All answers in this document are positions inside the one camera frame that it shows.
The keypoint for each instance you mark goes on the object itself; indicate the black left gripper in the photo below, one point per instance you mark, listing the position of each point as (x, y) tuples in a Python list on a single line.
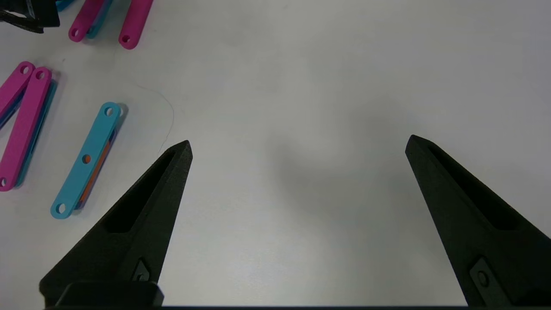
[(38, 13)]

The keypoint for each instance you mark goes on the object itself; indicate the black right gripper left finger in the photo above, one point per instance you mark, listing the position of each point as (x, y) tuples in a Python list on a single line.
[(142, 215)]

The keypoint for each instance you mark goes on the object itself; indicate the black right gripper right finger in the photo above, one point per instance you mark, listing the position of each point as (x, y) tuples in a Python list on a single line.
[(482, 224)]

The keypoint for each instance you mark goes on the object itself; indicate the long pink bar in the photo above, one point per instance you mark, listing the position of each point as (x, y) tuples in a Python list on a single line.
[(13, 90), (86, 19), (26, 125)]

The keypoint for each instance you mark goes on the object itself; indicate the blue bar with orange underside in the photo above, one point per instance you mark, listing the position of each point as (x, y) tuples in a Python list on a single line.
[(97, 137)]

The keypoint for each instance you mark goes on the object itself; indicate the thin dark pink bar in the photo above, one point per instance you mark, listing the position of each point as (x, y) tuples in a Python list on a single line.
[(135, 23)]

